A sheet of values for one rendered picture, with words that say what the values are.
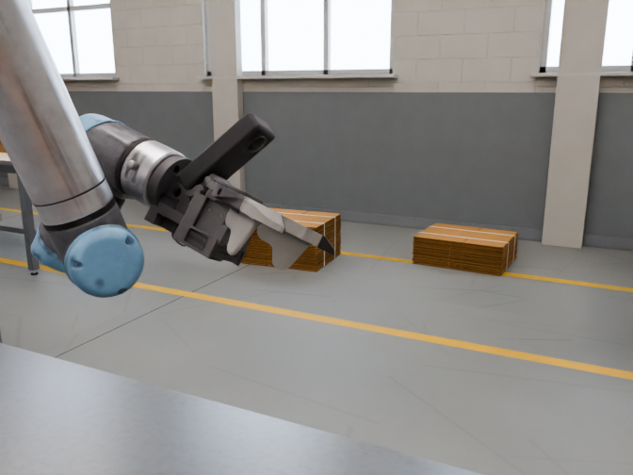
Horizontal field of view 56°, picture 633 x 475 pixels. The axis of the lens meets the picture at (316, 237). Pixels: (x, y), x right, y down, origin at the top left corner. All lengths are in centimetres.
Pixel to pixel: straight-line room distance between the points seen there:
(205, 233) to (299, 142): 519
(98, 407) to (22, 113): 41
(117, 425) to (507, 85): 468
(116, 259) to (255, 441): 28
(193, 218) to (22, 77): 21
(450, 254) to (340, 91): 206
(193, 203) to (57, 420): 34
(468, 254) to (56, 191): 378
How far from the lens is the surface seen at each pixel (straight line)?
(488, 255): 422
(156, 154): 72
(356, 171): 560
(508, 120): 520
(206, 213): 66
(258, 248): 430
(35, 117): 61
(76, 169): 63
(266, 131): 68
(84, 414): 85
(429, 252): 434
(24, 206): 439
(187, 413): 82
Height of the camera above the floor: 123
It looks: 14 degrees down
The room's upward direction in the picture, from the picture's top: straight up
